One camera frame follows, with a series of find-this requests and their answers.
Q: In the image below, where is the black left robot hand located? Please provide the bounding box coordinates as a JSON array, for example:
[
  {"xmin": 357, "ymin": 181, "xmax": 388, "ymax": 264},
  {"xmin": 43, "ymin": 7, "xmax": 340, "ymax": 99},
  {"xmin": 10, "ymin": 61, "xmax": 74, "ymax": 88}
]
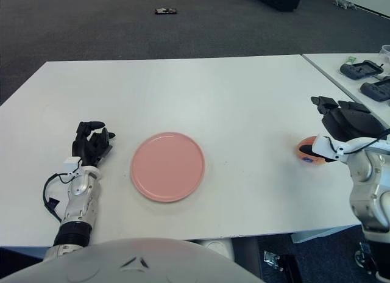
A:
[{"xmin": 71, "ymin": 120, "xmax": 116, "ymax": 168}]

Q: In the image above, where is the metal bracket on black base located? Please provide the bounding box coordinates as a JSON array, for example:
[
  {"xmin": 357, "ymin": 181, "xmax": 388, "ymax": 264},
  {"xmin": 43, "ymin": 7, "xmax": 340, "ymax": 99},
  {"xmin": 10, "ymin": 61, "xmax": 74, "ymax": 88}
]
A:
[{"xmin": 263, "ymin": 249, "xmax": 302, "ymax": 283}]

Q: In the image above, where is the black stand with caster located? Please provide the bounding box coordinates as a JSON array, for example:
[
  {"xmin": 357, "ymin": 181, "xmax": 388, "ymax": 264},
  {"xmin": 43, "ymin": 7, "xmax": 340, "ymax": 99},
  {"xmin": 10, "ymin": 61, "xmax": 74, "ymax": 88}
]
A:
[{"xmin": 353, "ymin": 242, "xmax": 390, "ymax": 283}]

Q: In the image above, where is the dark grey handheld controller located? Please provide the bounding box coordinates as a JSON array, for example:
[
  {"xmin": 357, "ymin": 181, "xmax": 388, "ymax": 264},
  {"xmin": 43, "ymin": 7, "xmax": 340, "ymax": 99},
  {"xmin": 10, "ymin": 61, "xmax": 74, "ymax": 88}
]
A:
[
  {"xmin": 339, "ymin": 60, "xmax": 384, "ymax": 81},
  {"xmin": 360, "ymin": 77, "xmax": 390, "ymax": 102}
]

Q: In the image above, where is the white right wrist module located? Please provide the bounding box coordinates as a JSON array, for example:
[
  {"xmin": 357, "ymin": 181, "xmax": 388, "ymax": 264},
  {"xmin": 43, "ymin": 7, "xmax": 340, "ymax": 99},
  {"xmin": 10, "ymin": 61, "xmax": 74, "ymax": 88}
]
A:
[{"xmin": 312, "ymin": 135, "xmax": 390, "ymax": 163}]

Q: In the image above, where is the pink round plate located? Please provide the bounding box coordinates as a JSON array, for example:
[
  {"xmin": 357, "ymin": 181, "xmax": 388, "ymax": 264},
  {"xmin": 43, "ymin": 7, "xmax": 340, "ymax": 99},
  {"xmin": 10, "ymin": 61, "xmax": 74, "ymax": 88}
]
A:
[{"xmin": 130, "ymin": 131, "xmax": 206, "ymax": 203}]

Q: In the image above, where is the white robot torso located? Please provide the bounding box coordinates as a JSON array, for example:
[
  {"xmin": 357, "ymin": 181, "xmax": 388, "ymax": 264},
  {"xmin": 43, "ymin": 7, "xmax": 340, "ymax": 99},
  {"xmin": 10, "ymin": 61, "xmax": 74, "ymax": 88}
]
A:
[{"xmin": 0, "ymin": 237, "xmax": 263, "ymax": 283}]

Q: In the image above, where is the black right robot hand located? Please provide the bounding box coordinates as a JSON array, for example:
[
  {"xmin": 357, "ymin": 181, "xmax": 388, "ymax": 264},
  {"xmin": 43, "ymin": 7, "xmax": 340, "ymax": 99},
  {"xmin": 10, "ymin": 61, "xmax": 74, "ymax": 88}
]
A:
[{"xmin": 300, "ymin": 96, "xmax": 388, "ymax": 158}]

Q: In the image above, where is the white table frame beam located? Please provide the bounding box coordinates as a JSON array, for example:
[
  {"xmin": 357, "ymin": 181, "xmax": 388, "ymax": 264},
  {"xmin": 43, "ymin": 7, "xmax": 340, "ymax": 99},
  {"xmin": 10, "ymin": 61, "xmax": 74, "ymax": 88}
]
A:
[{"xmin": 291, "ymin": 224, "xmax": 362, "ymax": 243}]

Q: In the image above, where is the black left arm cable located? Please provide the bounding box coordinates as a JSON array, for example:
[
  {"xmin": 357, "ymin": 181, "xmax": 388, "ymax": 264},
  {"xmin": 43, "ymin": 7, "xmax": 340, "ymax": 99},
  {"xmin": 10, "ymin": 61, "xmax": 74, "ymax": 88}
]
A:
[{"xmin": 42, "ymin": 173, "xmax": 71, "ymax": 224}]

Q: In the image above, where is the small grey robot dog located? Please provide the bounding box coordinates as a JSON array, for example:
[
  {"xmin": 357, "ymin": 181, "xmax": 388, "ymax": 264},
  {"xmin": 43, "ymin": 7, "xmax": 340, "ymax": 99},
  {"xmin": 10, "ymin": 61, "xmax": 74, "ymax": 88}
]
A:
[{"xmin": 331, "ymin": 0, "xmax": 357, "ymax": 10}]

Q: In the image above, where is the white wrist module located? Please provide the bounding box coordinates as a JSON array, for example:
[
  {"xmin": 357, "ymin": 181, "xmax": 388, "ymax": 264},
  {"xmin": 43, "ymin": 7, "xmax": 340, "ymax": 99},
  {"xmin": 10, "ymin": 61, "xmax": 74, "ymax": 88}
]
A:
[
  {"xmin": 312, "ymin": 135, "xmax": 390, "ymax": 163},
  {"xmin": 63, "ymin": 156, "xmax": 82, "ymax": 176}
]

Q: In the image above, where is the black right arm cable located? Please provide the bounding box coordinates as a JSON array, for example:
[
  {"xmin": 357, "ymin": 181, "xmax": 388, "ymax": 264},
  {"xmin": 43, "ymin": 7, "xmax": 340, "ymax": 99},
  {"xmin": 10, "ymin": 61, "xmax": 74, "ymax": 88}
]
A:
[{"xmin": 323, "ymin": 132, "xmax": 390, "ymax": 154}]

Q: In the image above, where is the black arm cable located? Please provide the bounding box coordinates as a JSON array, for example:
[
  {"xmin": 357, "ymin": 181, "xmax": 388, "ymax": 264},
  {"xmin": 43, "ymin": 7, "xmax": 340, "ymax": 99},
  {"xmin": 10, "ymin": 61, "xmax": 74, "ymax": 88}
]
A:
[
  {"xmin": 42, "ymin": 173, "xmax": 71, "ymax": 224},
  {"xmin": 323, "ymin": 132, "xmax": 390, "ymax": 154}
]

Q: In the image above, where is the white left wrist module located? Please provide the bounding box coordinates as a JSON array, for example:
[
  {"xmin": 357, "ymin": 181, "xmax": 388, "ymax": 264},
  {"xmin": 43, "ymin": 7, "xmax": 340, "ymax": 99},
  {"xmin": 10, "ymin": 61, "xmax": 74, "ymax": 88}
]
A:
[{"xmin": 63, "ymin": 156, "xmax": 82, "ymax": 176}]

